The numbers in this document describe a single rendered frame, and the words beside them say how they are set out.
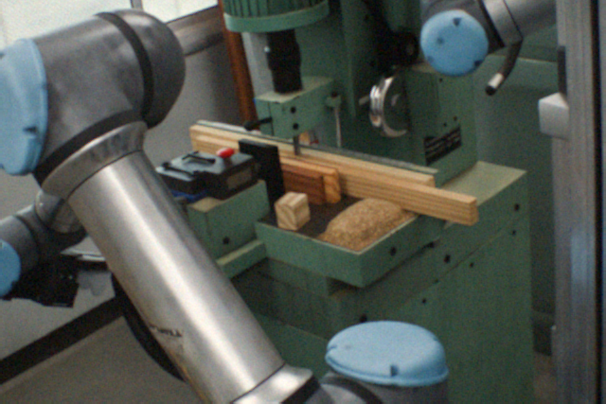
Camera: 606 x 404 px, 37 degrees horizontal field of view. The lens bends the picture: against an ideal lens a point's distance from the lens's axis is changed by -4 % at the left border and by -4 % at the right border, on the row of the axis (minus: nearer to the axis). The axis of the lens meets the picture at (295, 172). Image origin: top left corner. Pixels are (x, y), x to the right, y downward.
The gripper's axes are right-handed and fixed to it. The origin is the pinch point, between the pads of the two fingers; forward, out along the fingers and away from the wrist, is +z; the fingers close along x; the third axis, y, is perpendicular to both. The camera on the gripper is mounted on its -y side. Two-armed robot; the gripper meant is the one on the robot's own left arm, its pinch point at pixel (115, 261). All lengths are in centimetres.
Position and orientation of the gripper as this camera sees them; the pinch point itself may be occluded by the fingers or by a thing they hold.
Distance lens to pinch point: 146.7
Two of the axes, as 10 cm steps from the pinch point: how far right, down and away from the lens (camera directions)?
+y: -2.3, 9.7, 0.1
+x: 7.1, 1.7, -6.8
